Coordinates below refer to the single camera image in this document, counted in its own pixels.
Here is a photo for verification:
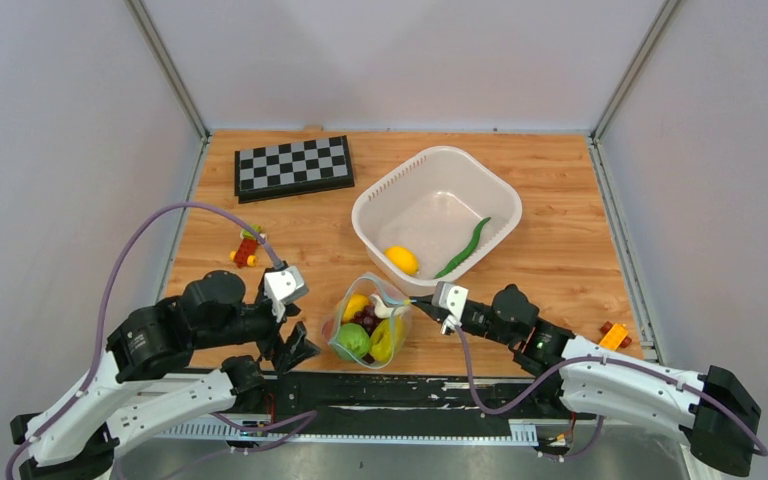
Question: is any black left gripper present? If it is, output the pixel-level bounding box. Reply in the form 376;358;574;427
197;287;323;372

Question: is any white garlic bulb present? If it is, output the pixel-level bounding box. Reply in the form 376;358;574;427
369;294;410;321

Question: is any yellow green starfruit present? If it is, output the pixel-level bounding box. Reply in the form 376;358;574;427
368;317;406;364

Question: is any green custard apple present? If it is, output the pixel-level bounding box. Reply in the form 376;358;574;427
334;323;371;361

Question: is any purple grape bunch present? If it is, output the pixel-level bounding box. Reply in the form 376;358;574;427
351;305;381;336

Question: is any clear zip top bag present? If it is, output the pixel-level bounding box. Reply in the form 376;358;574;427
321;273;412;370

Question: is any white plastic basket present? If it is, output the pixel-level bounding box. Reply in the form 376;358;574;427
351;146;523;295

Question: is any yellow lemon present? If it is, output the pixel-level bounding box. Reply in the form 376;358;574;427
384;245;420;276
341;293;370;324

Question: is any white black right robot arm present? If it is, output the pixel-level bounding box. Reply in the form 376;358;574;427
407;282;768;477

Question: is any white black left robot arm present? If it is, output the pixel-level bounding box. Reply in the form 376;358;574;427
8;265;320;479

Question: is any green onion stalk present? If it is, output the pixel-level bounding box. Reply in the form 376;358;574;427
433;216;493;280

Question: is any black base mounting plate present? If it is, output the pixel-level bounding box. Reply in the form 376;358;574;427
227;372;572;437

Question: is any red green toy car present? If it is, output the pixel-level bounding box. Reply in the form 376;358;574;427
230;228;259;268

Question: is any black grey chessboard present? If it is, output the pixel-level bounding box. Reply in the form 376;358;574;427
234;135;355;204

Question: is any yellow red toy car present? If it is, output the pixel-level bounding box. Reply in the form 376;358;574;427
599;322;633;351

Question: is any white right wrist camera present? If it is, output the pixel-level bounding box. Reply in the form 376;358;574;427
431;282;469;335

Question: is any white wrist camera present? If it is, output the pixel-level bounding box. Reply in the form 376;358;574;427
263;266;309;324
431;282;469;335

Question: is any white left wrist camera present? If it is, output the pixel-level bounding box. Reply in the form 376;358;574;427
263;266;309;324

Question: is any aluminium slotted rail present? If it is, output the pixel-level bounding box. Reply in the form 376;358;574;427
122;417;539;446

